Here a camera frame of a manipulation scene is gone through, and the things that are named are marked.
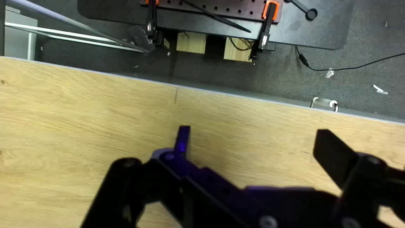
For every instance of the black round-tipped rod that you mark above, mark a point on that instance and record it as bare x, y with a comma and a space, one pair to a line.
311, 14

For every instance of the grey metal tripod leg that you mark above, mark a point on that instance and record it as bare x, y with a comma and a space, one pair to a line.
64, 18
64, 37

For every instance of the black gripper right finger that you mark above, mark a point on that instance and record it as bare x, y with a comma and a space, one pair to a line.
363, 181

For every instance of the white paper scrap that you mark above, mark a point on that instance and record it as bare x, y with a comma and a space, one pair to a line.
330, 74
380, 89

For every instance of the light wooden block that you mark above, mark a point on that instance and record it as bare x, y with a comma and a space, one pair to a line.
237, 51
192, 43

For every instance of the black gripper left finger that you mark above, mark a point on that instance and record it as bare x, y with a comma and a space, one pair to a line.
122, 185

